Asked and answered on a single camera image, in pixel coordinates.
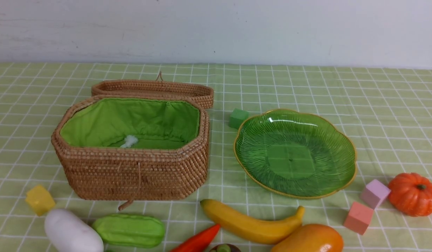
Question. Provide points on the green glass leaf plate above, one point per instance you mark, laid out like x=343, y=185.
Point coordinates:
x=299, y=155

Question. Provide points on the red chili pepper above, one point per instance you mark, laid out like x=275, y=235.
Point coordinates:
x=200, y=241

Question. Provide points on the orange yellow mango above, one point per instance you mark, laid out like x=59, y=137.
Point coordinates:
x=311, y=238

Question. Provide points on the green bitter gourd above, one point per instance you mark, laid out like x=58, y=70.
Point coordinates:
x=131, y=230

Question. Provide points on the salmon foam cube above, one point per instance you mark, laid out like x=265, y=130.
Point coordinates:
x=358, y=218

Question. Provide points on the yellow banana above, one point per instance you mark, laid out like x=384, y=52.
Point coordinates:
x=249, y=228

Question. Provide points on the white radish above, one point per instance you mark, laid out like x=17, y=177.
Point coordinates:
x=68, y=233

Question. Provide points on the woven rattan basket lid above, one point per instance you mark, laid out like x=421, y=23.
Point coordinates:
x=200, y=94

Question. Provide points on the green foam cube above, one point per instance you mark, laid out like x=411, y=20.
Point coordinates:
x=237, y=117

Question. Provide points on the orange pumpkin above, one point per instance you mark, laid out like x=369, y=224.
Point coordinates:
x=411, y=194

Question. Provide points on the dark purple mangosteen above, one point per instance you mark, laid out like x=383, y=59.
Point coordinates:
x=225, y=247

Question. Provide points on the yellow foam cube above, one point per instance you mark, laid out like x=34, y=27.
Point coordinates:
x=40, y=200

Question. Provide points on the woven rattan basket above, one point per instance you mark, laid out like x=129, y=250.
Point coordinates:
x=130, y=148

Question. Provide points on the pink foam cube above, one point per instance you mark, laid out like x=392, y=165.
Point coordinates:
x=374, y=194

